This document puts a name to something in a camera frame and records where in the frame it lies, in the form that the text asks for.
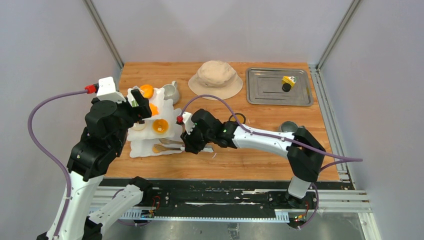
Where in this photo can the metal serving tray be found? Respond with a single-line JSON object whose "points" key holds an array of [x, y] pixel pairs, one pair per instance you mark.
{"points": [[264, 87]]}

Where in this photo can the orange macaron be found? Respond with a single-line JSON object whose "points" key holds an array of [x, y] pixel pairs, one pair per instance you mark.
{"points": [[147, 91]]}

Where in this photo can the yellow cake slice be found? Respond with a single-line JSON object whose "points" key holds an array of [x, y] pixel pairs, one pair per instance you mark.
{"points": [[289, 80]]}

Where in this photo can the white ceramic mug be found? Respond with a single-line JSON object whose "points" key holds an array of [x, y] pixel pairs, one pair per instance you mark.
{"points": [[171, 92]]}

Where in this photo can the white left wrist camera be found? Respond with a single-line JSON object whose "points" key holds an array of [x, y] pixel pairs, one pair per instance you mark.
{"points": [[106, 90]]}

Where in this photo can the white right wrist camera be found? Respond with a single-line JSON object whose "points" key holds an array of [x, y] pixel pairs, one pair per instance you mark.
{"points": [[185, 119]]}

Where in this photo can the orange star cookie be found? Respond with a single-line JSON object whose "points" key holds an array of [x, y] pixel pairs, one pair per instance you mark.
{"points": [[154, 109]]}

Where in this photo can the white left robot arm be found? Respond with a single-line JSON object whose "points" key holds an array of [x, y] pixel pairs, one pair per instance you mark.
{"points": [[102, 141]]}

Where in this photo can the white chocolate donut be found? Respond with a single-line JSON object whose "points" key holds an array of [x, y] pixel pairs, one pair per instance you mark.
{"points": [[139, 126]]}

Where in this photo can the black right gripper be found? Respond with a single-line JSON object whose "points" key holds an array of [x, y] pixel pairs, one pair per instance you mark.
{"points": [[191, 146]]}

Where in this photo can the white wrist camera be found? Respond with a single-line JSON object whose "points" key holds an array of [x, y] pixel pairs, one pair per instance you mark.
{"points": [[185, 119], [106, 90]]}

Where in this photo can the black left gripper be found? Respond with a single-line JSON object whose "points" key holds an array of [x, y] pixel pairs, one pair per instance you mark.
{"points": [[143, 109]]}

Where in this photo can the small orange round biscuit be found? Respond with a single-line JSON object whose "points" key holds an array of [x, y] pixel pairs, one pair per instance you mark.
{"points": [[156, 150]]}

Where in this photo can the yellow black round coaster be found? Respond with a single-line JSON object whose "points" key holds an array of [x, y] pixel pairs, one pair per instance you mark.
{"points": [[238, 117]]}

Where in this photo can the orange frosted donut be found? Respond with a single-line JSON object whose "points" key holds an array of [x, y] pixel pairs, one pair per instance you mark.
{"points": [[160, 126]]}

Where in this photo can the beige bucket hat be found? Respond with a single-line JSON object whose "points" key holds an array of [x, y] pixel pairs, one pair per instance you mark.
{"points": [[216, 78]]}

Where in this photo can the black round cookie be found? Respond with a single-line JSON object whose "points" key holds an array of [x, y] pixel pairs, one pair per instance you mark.
{"points": [[286, 87]]}

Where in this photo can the green macaron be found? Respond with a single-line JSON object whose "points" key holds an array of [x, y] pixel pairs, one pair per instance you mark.
{"points": [[134, 103]]}

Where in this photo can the grey ceramic mug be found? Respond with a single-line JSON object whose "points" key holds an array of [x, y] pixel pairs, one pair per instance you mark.
{"points": [[289, 126]]}

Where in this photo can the white tiered dessert stand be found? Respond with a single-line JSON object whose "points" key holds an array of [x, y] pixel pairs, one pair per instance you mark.
{"points": [[141, 142]]}

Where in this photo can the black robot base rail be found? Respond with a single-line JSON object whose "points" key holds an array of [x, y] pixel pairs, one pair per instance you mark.
{"points": [[237, 201]]}

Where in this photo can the metal food tongs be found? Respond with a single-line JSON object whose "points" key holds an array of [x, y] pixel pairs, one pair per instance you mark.
{"points": [[169, 145]]}

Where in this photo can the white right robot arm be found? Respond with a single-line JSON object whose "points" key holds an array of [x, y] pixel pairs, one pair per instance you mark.
{"points": [[303, 152]]}

